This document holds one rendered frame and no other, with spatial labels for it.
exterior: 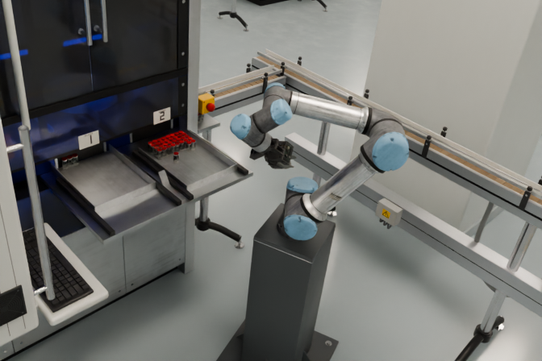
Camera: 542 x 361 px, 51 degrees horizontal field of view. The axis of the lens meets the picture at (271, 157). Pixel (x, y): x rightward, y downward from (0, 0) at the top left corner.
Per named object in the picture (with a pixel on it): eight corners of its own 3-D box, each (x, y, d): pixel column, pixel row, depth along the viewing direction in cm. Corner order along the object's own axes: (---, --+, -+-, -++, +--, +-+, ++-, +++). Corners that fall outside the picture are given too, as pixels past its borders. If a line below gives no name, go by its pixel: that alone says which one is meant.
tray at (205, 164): (138, 154, 242) (138, 147, 240) (187, 135, 258) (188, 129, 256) (186, 192, 223) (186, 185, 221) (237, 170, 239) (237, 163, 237)
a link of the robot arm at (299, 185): (314, 201, 225) (318, 173, 217) (314, 223, 213) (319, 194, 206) (284, 197, 225) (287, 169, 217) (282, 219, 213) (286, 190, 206)
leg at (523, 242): (468, 337, 279) (519, 215, 238) (477, 328, 285) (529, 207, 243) (484, 349, 274) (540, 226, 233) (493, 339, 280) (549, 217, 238)
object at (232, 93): (185, 129, 270) (185, 100, 262) (165, 116, 279) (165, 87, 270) (286, 93, 312) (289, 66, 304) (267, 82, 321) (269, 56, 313)
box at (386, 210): (374, 214, 292) (377, 201, 287) (380, 211, 295) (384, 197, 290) (393, 226, 285) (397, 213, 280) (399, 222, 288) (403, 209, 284)
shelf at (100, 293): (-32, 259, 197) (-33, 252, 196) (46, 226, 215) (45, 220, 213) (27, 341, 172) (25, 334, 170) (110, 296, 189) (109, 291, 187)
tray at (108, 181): (51, 171, 226) (50, 163, 225) (110, 150, 242) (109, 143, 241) (95, 214, 207) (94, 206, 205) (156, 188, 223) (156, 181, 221)
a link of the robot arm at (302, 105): (404, 107, 199) (268, 73, 195) (409, 122, 190) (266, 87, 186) (393, 134, 205) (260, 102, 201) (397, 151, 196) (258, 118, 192)
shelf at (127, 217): (39, 179, 224) (39, 175, 223) (184, 128, 268) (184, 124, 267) (103, 244, 197) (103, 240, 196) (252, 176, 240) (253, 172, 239)
